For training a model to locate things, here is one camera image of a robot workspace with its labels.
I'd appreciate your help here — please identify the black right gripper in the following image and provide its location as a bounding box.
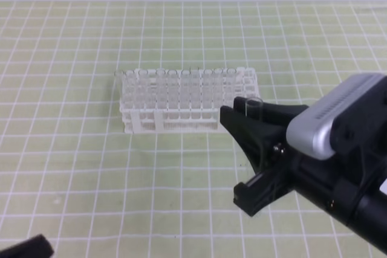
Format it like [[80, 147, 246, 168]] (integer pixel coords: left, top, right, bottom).
[[220, 97, 386, 218]]

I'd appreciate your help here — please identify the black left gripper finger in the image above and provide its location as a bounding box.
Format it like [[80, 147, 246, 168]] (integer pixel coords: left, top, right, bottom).
[[1, 234, 54, 258]]

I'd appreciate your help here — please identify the clear glass test tube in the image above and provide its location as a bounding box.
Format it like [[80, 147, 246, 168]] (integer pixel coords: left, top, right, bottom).
[[245, 97, 264, 120]]

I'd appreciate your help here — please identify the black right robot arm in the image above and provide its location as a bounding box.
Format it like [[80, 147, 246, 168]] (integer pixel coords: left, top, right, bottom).
[[220, 97, 386, 252]]

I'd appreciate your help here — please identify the white test tube rack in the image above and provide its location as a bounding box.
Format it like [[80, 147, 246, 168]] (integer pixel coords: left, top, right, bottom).
[[119, 67, 259, 134]]

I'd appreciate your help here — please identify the clear test tube far left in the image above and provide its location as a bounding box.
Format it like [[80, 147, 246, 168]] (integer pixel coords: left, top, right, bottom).
[[114, 69, 125, 101]]

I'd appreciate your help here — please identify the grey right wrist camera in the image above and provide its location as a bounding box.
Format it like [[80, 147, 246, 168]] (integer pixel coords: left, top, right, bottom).
[[286, 73, 386, 160]]

